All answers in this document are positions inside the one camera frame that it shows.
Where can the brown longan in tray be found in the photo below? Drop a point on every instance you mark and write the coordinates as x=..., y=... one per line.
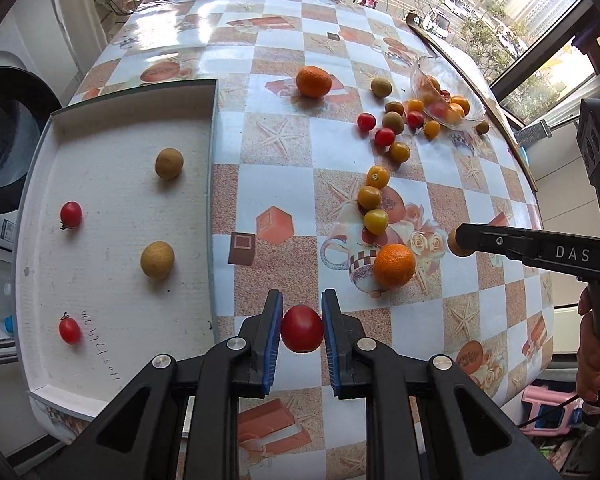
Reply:
x=169, y=163

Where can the yellow cherry tomato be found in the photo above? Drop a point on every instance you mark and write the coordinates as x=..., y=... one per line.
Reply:
x=376, y=221

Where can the white washing machine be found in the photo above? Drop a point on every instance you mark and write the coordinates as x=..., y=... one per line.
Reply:
x=26, y=102

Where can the brown longan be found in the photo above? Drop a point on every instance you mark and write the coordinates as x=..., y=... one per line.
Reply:
x=157, y=260
x=169, y=163

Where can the white shallow tray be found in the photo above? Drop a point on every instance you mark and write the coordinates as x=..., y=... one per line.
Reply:
x=101, y=154

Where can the large orange mandarin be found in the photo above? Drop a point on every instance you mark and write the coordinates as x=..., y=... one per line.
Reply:
x=313, y=82

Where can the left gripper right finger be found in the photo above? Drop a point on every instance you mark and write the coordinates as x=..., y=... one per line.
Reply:
x=424, y=419

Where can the red tomato with stem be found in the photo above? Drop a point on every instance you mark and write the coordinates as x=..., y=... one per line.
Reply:
x=69, y=330

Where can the red cherry tomato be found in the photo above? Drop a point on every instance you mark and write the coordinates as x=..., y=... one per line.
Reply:
x=302, y=329

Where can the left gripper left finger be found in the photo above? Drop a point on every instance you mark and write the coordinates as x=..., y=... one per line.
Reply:
x=178, y=419

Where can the person's right hand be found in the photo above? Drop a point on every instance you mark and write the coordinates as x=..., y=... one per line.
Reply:
x=588, y=357

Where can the pink plastic stool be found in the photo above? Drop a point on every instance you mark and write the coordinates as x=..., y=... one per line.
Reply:
x=550, y=413

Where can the clear glass fruit bowl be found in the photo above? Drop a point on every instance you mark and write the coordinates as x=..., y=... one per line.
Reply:
x=446, y=96

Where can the red tomato in tray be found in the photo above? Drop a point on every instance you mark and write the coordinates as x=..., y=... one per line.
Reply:
x=70, y=215

